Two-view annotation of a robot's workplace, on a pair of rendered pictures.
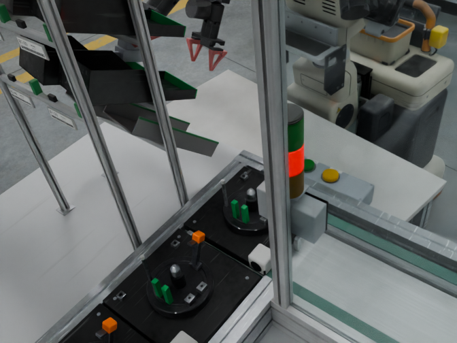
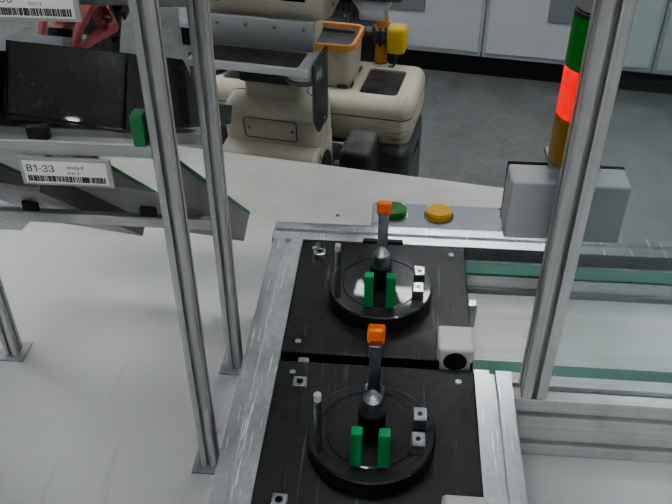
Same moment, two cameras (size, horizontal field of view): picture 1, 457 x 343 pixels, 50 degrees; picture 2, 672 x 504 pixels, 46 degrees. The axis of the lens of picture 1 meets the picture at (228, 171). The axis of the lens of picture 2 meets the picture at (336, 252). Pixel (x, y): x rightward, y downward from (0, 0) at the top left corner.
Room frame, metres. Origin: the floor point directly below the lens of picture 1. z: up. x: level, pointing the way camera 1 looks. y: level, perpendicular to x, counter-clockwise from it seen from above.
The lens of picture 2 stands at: (0.18, 0.53, 1.66)
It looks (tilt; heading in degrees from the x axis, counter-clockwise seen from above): 37 degrees down; 320
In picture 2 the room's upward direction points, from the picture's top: straight up
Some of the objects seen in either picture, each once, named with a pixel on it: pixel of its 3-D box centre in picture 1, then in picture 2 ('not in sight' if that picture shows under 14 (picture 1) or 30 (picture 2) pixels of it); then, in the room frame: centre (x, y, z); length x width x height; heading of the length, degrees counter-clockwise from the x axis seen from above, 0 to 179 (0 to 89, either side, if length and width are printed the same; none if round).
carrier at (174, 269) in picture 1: (177, 277); (372, 417); (0.60, 0.14, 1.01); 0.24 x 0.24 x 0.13; 45
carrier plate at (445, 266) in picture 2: (253, 215); (379, 300); (0.78, -0.04, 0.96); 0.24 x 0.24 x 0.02; 45
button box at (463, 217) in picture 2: not in sight; (437, 231); (0.88, -0.26, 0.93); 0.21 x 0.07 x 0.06; 45
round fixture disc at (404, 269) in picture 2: (252, 209); (380, 289); (0.78, -0.04, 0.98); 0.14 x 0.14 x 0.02
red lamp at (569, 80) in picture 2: not in sight; (586, 90); (0.57, -0.10, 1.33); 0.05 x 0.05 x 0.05
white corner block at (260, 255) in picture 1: (262, 259); (454, 349); (0.65, -0.04, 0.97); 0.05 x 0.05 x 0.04; 45
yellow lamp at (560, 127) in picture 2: not in sight; (577, 137); (0.57, -0.10, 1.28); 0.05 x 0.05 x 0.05
